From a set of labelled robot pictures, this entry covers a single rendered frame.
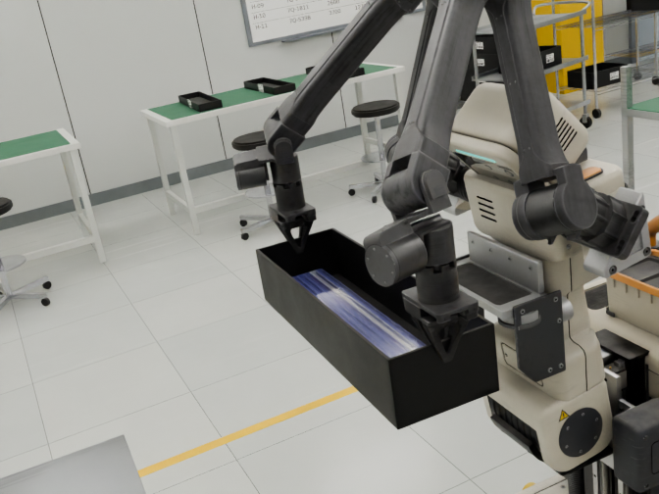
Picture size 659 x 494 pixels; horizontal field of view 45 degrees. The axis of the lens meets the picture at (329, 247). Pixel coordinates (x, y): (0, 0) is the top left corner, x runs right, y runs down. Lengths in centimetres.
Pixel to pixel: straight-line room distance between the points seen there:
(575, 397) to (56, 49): 563
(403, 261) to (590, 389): 70
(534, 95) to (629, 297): 67
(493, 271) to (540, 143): 38
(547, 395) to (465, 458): 124
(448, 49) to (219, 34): 587
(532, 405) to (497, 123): 54
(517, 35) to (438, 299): 43
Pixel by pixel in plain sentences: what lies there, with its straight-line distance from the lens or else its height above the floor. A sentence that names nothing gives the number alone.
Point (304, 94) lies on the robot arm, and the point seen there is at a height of 142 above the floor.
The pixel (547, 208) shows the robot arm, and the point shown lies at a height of 125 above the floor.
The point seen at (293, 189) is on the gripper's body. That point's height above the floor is 123.
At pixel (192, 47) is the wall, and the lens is 690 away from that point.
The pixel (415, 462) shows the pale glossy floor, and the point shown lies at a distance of 280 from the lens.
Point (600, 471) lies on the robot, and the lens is 195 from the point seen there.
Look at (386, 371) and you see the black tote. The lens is 110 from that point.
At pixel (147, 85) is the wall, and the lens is 682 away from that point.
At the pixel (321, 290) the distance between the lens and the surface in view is 150.
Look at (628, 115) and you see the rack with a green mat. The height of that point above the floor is 92.
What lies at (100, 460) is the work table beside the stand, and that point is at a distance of 166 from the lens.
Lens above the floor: 165
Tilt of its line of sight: 20 degrees down
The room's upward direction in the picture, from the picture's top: 10 degrees counter-clockwise
